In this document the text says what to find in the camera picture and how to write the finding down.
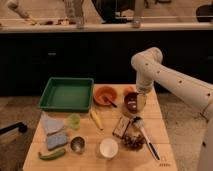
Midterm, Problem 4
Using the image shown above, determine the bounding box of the purple bowl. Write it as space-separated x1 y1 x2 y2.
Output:
124 92 140 113

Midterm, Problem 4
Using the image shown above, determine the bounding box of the dark spoon in orange bowl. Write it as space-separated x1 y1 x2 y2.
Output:
103 96 117 108

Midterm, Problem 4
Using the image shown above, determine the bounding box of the dark cabinet counter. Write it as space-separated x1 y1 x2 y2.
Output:
0 29 213 96

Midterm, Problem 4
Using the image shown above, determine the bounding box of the black handled brush spatula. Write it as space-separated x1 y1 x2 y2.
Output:
133 117 160 161

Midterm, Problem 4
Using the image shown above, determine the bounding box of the green plastic tray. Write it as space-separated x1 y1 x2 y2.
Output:
39 77 94 113

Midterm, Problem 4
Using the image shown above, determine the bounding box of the brown white box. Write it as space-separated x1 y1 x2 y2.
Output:
112 116 130 138

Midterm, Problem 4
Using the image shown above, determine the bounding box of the yellow corn cob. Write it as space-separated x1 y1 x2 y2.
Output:
90 110 104 130

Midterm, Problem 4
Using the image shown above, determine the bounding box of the white cup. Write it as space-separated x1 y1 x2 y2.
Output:
99 138 118 159

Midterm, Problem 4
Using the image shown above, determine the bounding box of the bunch of dark grapes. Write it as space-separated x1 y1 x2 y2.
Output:
122 134 145 150

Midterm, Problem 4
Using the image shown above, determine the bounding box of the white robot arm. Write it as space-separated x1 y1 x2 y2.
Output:
131 47 213 171

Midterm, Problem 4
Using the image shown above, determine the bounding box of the orange apple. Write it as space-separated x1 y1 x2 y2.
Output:
123 86 134 96

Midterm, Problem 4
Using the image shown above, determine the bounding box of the small metal cup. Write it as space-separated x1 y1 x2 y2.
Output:
70 136 85 154

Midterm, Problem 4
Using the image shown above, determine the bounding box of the light blue cloth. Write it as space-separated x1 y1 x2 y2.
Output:
41 114 64 135

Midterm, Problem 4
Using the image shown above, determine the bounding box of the blue sponge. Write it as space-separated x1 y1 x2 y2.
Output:
46 132 68 150

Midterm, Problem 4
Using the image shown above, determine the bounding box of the small green cup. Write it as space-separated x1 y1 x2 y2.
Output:
68 114 80 130

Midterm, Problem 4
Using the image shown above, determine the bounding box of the orange bowl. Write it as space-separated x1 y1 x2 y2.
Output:
93 86 117 106

